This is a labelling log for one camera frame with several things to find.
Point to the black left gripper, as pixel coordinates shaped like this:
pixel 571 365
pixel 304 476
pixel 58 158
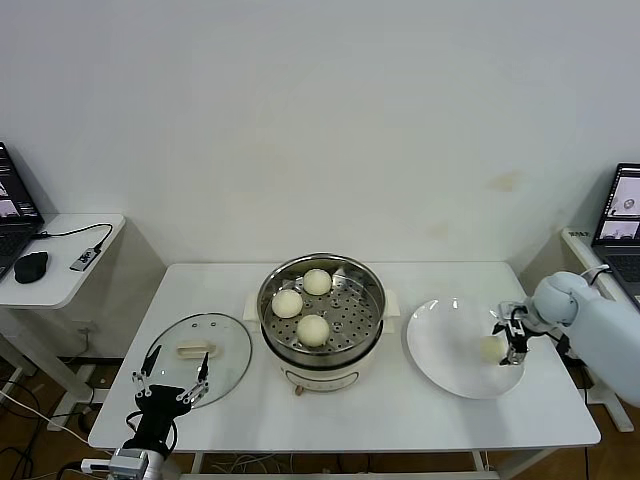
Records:
pixel 160 405

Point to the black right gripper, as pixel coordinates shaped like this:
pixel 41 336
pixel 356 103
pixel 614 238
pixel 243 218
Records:
pixel 522 326

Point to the white steamed baozi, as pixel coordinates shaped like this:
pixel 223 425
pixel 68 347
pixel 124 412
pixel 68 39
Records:
pixel 491 349
pixel 316 281
pixel 313 331
pixel 287 304

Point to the round glass pot lid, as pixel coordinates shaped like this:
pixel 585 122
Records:
pixel 225 340

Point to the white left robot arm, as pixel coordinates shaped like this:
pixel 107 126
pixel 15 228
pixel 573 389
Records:
pixel 130 462

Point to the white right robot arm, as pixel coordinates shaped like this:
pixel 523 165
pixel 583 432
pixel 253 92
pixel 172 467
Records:
pixel 600 330

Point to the perforated steel steamer basket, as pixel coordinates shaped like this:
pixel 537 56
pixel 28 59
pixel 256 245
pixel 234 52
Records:
pixel 355 315

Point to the round white plate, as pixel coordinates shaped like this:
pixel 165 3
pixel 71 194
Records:
pixel 440 350

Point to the white side desk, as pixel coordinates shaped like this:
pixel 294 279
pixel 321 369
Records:
pixel 575 245
pixel 60 295

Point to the small printed desk label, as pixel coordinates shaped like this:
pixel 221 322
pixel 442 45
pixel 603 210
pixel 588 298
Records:
pixel 579 233

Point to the small grey usb hub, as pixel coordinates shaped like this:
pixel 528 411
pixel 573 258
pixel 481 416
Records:
pixel 84 259

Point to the cream electric cooking pot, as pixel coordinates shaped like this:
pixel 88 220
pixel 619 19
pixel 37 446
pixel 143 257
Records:
pixel 325 380

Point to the grey open laptop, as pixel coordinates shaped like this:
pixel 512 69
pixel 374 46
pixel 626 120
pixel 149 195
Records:
pixel 622 200

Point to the black computer mouse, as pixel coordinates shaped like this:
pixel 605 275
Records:
pixel 31 266

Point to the black open laptop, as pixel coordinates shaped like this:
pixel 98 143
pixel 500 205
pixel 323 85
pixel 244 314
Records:
pixel 15 200

